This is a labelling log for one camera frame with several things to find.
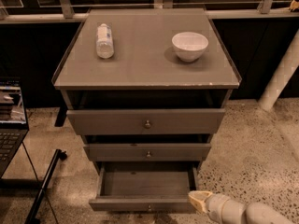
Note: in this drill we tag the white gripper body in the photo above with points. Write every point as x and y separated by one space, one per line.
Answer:
217 205

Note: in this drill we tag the grey middle drawer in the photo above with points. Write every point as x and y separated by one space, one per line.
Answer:
147 152

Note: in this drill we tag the grey top drawer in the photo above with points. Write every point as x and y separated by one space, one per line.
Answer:
145 121

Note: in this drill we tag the white ceramic bowl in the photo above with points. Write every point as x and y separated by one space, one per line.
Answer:
189 46

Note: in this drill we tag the clear plastic water bottle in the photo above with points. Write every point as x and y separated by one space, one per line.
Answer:
104 41

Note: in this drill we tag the metal window rail frame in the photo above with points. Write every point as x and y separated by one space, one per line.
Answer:
34 11

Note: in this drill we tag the grey drawer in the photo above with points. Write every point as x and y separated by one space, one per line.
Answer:
145 121
150 186
147 152

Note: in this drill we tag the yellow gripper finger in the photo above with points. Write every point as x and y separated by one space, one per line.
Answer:
198 199

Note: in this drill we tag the grey bottom drawer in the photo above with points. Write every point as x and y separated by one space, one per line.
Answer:
150 186

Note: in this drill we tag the black laptop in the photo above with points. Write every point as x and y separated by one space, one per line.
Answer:
13 120

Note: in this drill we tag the white diagonal pipe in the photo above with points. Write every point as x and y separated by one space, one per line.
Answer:
286 68

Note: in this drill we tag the grey drawer cabinet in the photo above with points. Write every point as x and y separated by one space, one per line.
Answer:
145 72

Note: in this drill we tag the black stand bar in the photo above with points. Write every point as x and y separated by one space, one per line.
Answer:
43 185

